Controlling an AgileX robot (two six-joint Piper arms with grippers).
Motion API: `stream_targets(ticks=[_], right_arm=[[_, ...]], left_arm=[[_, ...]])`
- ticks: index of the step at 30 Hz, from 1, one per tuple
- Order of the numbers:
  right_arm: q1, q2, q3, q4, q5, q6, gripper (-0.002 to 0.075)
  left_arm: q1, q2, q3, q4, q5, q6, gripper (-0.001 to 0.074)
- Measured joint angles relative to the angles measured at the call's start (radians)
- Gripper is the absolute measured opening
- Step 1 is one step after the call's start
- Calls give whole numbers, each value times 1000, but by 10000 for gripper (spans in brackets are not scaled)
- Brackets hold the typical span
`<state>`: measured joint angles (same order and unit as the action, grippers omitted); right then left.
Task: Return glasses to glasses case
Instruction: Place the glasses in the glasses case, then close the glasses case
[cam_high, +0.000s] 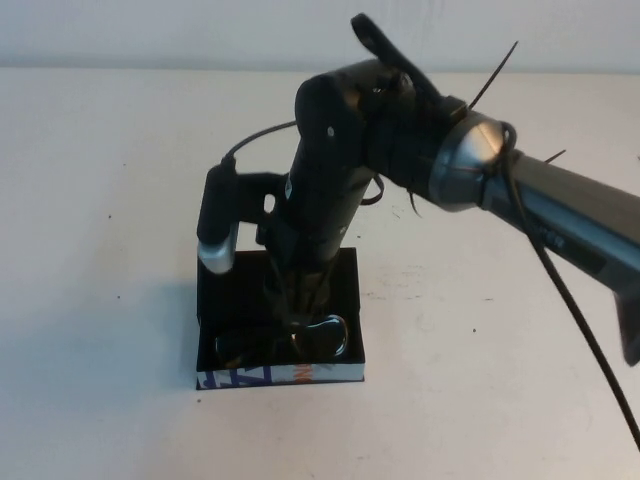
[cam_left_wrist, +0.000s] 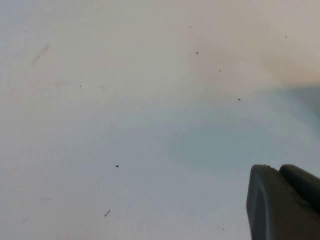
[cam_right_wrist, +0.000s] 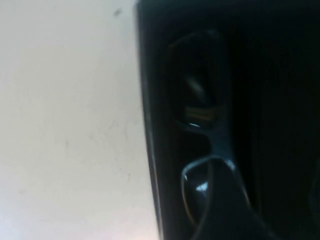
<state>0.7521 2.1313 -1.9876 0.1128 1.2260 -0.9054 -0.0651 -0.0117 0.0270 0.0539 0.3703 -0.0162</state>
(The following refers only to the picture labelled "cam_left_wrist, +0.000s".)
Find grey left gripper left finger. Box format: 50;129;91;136
246;164;320;240

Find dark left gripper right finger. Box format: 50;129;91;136
279;164;320;216

